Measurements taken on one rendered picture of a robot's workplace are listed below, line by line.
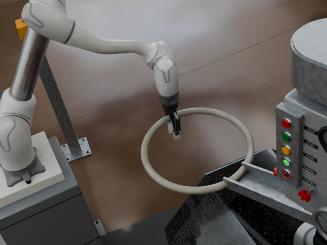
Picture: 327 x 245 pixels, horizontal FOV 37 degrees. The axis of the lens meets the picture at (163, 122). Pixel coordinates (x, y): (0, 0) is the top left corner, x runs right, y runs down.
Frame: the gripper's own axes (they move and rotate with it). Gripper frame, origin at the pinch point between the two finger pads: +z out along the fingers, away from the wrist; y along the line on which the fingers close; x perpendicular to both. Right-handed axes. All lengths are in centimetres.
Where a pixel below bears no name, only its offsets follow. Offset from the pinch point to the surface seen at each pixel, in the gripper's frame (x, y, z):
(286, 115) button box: 1, 77, -73
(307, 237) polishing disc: 13, 81, -8
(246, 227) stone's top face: -2, 64, -4
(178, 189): -17.6, 39.5, -10.7
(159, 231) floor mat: -16, -5, 82
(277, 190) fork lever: 12, 63, -16
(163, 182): -21.1, 33.2, -11.2
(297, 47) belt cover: 5, 74, -92
